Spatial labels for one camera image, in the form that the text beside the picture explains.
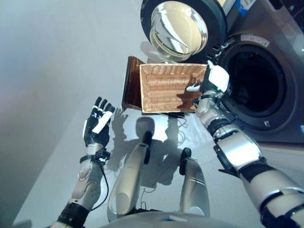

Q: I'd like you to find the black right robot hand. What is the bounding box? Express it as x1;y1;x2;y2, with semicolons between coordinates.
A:
185;60;231;95

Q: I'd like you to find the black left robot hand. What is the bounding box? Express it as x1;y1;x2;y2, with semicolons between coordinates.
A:
82;96;116;147

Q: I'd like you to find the grey front-load washing machine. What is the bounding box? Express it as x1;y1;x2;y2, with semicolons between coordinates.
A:
206;0;304;144

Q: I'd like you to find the silver left robot leg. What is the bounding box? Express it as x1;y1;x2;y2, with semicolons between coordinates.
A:
107;131;152;216

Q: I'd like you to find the silver robot leg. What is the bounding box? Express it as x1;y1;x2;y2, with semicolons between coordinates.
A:
107;131;152;216
178;147;210;218

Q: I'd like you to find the large wicker laundry basket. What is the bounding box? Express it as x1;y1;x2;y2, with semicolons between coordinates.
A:
139;63;209;114

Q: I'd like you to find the round glass washer door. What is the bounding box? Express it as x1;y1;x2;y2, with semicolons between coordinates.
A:
140;0;228;63

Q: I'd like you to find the brown wooden stool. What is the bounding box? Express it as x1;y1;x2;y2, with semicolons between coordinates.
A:
122;56;143;110

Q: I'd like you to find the small blue energy sticker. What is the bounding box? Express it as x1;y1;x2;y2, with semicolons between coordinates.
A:
237;0;256;17

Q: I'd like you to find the silver right robot leg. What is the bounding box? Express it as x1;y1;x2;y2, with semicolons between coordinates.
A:
178;147;210;218

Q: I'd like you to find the robot waist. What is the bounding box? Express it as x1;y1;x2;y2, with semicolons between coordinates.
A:
99;209;262;228

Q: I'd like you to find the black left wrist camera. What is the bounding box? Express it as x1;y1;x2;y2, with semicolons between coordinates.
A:
95;149;111;163

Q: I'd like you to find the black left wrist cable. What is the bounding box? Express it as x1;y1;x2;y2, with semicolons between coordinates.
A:
91;163;110;212

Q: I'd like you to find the white tangled floor cable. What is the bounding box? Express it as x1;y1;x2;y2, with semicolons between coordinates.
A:
177;118;190;143

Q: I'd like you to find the thin tether cable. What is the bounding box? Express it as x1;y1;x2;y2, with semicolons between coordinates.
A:
139;186;157;211

